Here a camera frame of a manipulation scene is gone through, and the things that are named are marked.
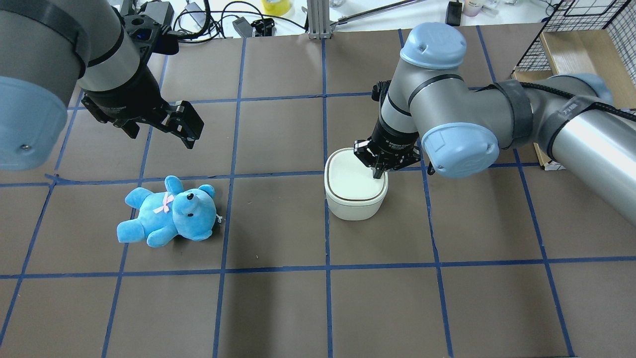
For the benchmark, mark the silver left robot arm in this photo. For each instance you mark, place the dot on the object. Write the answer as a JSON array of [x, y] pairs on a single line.
[[50, 46]]

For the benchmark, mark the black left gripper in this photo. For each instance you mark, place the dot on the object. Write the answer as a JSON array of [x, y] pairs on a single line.
[[130, 97]]

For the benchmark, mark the white trash can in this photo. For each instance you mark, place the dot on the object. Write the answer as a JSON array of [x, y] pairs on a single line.
[[352, 192]]

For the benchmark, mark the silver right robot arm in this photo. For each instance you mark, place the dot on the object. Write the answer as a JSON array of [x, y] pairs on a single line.
[[427, 108]]

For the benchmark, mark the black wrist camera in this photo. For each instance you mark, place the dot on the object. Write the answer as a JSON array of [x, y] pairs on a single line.
[[380, 91], [149, 25]]

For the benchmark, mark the blue teddy bear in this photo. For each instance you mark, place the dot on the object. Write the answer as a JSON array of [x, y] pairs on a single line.
[[162, 216]]

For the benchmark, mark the white paper cup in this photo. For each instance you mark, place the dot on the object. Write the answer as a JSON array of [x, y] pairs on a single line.
[[472, 7]]

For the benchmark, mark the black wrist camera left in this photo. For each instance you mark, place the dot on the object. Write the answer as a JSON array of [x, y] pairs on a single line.
[[149, 25]]

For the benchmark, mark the aluminium frame post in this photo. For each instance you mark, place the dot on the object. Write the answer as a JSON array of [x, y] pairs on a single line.
[[319, 25]]

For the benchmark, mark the black power adapter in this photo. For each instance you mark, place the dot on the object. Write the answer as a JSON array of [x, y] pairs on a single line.
[[454, 13]]

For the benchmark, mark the wire grid storage box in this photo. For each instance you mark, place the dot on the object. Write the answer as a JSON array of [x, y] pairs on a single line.
[[587, 36]]

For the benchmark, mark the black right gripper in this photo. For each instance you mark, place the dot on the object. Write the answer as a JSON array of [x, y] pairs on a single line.
[[395, 139]]

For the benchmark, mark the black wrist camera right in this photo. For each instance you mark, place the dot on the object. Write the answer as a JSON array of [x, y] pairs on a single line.
[[380, 91]]

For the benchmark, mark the yellow tape roll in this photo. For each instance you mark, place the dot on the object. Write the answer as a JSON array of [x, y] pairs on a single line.
[[276, 7]]

